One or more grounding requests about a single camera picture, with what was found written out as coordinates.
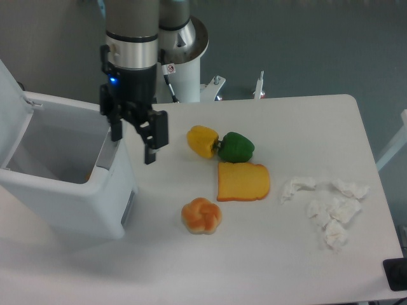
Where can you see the white metal base frame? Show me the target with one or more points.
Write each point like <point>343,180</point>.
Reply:
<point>208,92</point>

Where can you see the white open trash can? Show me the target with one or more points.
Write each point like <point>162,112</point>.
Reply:
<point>48,145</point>

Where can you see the white frame leg right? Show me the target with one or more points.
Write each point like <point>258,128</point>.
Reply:
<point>396,143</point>

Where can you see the black device at edge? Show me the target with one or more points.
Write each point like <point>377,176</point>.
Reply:
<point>395,271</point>

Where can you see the crumpled white tissue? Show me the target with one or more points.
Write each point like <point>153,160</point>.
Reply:
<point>341,210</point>
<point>351,189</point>
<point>294,185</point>
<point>335,236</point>

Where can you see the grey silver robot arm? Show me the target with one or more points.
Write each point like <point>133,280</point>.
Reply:
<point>129,59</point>

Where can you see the round knotted bread roll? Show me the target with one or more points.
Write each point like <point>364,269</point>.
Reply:
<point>201,216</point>

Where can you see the green bell pepper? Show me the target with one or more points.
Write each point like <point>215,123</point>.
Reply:
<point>235,148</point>

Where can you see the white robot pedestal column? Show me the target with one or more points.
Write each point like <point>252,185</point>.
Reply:
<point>180,53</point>

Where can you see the crumpled white tissue top right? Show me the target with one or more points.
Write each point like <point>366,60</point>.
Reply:
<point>351,189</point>

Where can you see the crumpled white tissue bottom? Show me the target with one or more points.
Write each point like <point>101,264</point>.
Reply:
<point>335,236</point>

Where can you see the crumpled white tissue middle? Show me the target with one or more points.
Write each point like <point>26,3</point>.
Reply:
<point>341,210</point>

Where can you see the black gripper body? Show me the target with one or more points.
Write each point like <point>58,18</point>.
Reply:
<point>129,95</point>

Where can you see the crumpled white tissue left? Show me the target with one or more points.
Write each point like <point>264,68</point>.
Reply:
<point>294,185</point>

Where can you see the pale round bread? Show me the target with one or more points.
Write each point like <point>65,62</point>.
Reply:
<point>87,177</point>

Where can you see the yellow bell pepper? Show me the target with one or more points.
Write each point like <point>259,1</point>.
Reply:
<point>203,141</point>

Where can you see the square toast bread slice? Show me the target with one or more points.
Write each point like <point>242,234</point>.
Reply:
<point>242,181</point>

